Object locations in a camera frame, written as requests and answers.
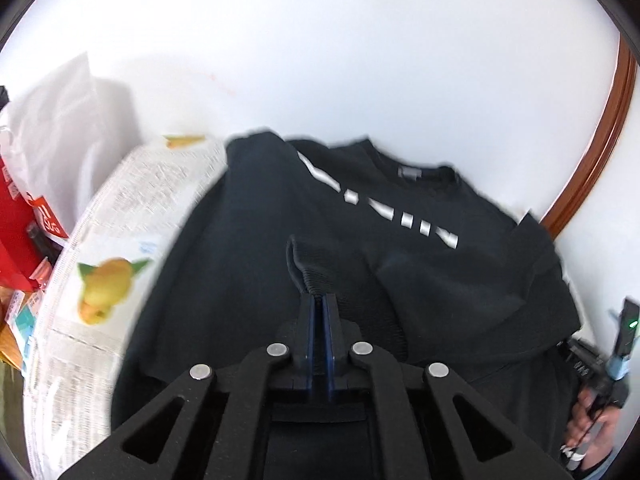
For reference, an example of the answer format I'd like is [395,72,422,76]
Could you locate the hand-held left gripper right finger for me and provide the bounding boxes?
[324,295,576,480]

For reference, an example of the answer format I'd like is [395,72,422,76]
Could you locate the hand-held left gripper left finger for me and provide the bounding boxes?
[57,294,317,480]

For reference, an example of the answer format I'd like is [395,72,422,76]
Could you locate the black sweatshirt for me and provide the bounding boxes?
[111,131,583,480]

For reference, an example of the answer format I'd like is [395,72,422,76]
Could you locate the person's right hand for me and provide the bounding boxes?
[567,390,626,471]

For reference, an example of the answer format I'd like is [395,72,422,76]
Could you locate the brown wooden door trim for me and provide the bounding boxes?
[541,35,638,238]

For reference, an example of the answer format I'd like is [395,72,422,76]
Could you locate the fruit print lace tablecloth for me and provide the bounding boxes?
[22,134,231,480]

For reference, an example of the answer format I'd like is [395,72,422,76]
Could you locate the teal printed box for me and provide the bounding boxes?
[5,290,47,356]

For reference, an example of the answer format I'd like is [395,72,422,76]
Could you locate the red paper bag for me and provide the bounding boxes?
[0,155,71,291]

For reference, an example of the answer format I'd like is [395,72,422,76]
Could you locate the white plastic bag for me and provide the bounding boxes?
[0,52,131,231]

